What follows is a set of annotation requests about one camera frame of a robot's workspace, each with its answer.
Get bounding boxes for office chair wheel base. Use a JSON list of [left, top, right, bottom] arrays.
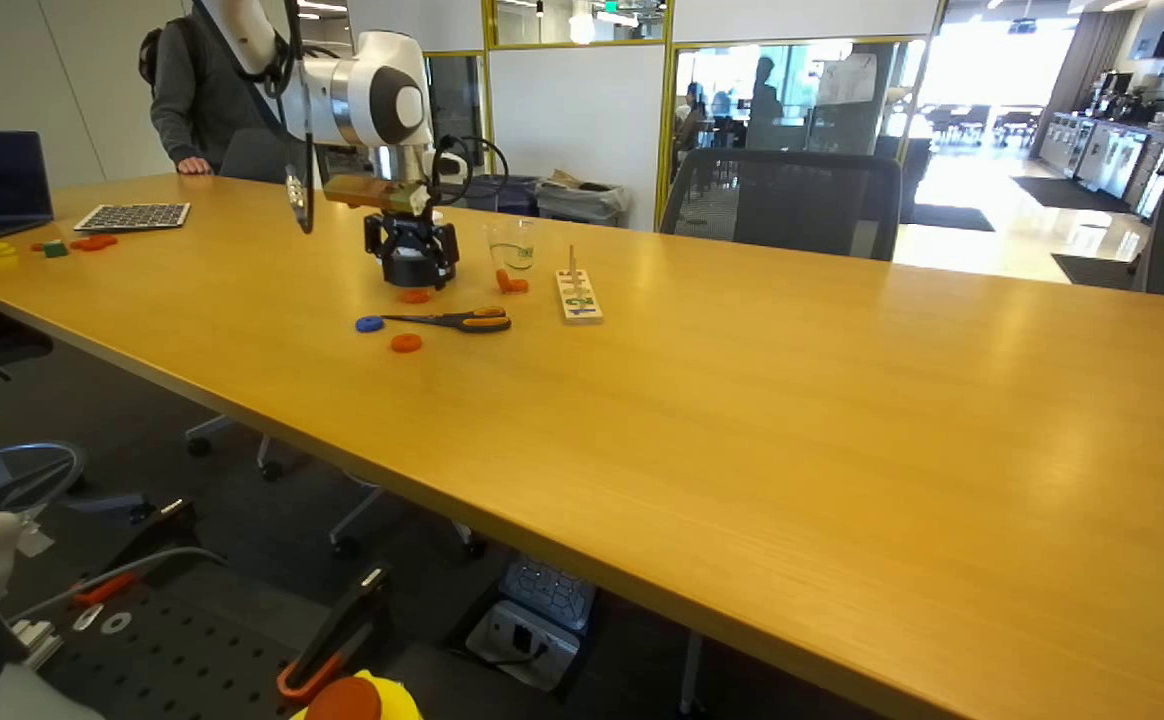
[[326, 478, 494, 559], [180, 406, 311, 486]]

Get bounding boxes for clear plastic cup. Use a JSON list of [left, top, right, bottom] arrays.
[[486, 217, 542, 300]]

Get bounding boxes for grey floor power box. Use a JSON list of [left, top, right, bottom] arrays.
[[459, 554, 600, 696]]

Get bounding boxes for person in dark jacket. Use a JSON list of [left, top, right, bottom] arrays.
[[138, 0, 300, 184]]

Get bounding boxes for thin black cable loop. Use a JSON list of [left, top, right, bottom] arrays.
[[426, 131, 517, 213]]

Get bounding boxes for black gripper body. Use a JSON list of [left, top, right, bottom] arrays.
[[360, 213, 459, 261]]

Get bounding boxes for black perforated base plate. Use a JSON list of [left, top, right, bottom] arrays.
[[36, 584, 345, 720]]

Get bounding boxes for grey keypad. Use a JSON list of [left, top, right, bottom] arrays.
[[72, 199, 195, 240]]

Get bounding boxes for black cable with silver connector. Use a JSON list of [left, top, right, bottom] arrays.
[[272, 0, 329, 240]]

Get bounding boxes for background person dark clothes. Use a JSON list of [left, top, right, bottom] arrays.
[[737, 52, 794, 135]]

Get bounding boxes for yellow framed glass partition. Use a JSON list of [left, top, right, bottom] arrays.
[[477, 0, 952, 265]]

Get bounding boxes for grey bag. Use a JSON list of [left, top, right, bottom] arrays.
[[532, 167, 635, 226]]

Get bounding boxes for black orange clamp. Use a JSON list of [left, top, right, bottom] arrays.
[[272, 563, 397, 707], [70, 491, 203, 615]]

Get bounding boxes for white paper sign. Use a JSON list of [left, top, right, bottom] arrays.
[[818, 52, 885, 111]]

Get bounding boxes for grey orange scissors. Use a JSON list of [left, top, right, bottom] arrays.
[[380, 302, 517, 341]]

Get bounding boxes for yellow red emergency stop button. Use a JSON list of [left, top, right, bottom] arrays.
[[300, 668, 427, 720]]

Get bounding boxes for wooden number puzzle board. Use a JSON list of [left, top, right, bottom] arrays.
[[547, 265, 608, 327]]

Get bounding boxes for thin grey cable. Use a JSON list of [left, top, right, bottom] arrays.
[[14, 540, 225, 622]]

